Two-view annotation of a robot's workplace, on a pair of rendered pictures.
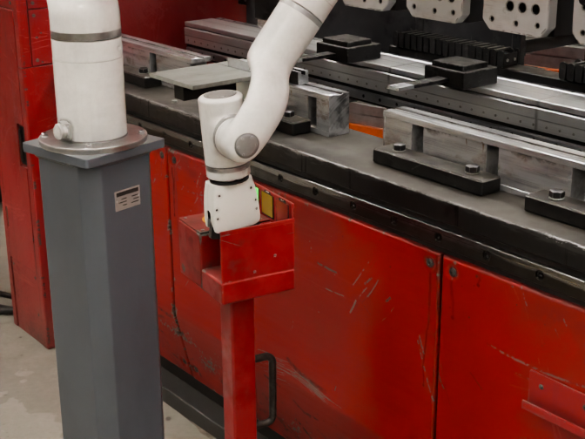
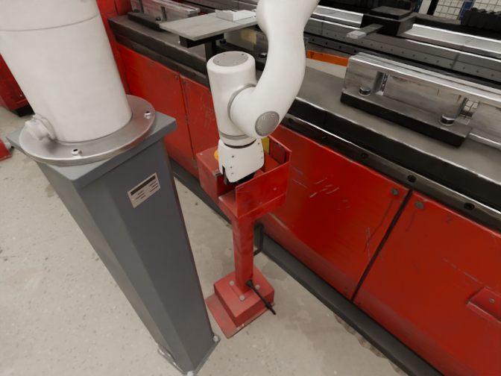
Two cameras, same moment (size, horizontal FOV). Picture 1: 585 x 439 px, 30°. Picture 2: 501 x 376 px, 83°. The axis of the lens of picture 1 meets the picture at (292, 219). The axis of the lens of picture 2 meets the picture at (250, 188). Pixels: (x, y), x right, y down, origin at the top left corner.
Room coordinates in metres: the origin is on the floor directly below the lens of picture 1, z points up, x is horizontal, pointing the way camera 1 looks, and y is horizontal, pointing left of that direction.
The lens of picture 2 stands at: (1.47, 0.15, 1.23)
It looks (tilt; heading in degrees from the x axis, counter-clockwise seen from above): 44 degrees down; 354
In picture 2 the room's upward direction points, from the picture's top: straight up
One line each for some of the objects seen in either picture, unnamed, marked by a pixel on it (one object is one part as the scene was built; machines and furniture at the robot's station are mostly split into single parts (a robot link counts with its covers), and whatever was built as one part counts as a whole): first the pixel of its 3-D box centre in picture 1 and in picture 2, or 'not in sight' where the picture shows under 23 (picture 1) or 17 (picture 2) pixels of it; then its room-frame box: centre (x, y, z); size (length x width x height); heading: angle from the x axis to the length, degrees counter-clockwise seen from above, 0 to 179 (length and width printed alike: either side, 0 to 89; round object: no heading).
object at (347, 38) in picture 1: (325, 50); not in sight; (2.66, -0.08, 1.01); 0.26 x 0.12 x 0.05; 128
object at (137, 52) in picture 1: (151, 61); (163, 12); (3.00, 0.39, 0.92); 0.50 x 0.06 x 0.10; 38
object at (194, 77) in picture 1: (219, 73); (211, 23); (2.47, 0.16, 1.00); 0.26 x 0.18 x 0.01; 128
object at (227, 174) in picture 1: (229, 168); (239, 129); (1.98, 0.12, 0.91); 0.09 x 0.08 x 0.03; 119
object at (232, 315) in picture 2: not in sight; (238, 296); (2.03, 0.14, 0.06); 0.25 x 0.20 x 0.12; 119
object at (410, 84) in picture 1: (436, 76); (376, 24); (2.36, -0.32, 1.01); 0.26 x 0.12 x 0.05; 128
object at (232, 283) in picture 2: not in sight; (244, 285); (2.04, 0.11, 0.13); 0.10 x 0.10 x 0.01; 29
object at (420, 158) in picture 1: (433, 168); (399, 113); (2.05, -0.28, 0.89); 0.30 x 0.05 x 0.03; 38
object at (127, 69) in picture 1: (124, 72); (147, 20); (3.00, 0.46, 0.89); 0.30 x 0.05 x 0.03; 38
